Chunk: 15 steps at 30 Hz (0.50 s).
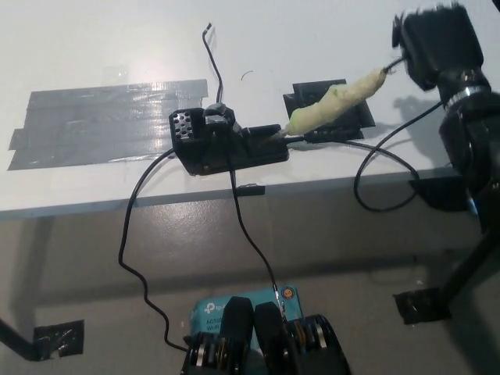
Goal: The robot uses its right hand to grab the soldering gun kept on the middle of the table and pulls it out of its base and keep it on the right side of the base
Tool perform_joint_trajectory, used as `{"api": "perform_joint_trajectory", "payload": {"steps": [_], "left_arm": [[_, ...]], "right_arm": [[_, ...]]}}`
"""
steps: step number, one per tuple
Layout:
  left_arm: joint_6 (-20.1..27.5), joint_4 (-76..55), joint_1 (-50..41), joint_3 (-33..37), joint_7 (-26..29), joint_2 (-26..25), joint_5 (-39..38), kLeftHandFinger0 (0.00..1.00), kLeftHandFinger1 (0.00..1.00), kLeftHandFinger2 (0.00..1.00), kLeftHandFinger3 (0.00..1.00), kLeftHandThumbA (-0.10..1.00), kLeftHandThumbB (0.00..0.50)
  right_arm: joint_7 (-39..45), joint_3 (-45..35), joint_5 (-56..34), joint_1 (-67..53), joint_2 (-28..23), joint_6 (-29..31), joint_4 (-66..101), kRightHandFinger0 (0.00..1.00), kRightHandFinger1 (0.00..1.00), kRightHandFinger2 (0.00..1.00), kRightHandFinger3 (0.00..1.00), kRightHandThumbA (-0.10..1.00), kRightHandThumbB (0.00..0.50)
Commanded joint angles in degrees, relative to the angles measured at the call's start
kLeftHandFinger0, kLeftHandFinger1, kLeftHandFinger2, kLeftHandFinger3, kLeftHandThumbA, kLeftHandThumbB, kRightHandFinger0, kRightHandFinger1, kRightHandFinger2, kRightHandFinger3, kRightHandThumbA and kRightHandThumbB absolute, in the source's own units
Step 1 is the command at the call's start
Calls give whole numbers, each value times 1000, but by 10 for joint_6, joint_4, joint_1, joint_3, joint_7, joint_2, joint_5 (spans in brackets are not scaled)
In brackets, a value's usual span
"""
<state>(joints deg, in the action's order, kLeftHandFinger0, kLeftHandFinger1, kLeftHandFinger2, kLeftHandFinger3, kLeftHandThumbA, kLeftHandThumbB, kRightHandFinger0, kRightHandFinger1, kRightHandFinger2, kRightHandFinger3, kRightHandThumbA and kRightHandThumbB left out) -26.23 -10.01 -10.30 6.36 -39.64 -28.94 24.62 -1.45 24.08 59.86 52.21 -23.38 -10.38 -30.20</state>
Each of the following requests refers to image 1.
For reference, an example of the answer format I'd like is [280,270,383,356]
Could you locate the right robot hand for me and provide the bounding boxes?
[392,2,486,93]

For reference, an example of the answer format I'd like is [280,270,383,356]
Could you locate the black base power cable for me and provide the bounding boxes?
[117,150,191,351]

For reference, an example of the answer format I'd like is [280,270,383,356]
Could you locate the large grey duct tape patch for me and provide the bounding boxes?
[6,79,210,172]

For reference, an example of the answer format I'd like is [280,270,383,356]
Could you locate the black table frame bracket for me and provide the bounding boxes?
[408,176,480,213]

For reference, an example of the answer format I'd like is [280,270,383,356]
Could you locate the black table leg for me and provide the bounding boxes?
[440,228,500,312]
[0,316,40,360]

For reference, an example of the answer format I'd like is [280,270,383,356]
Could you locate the small black tape strip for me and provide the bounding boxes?
[236,183,266,197]

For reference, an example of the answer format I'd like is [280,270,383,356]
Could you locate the black robot torso blocks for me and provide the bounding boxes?
[181,295,351,375]

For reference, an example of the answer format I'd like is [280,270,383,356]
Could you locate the teal router box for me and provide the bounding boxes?
[190,287,304,341]

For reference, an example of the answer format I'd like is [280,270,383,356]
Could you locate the square black tape patch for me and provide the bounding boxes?
[281,79,377,142]

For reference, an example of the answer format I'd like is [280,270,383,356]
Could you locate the thin black wire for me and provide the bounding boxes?
[201,23,288,321]

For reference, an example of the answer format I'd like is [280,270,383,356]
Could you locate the black floor tape patch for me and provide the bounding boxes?
[33,320,85,359]
[392,287,452,326]

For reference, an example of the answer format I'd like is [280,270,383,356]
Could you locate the black soldering iron cable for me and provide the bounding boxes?
[287,56,445,214]

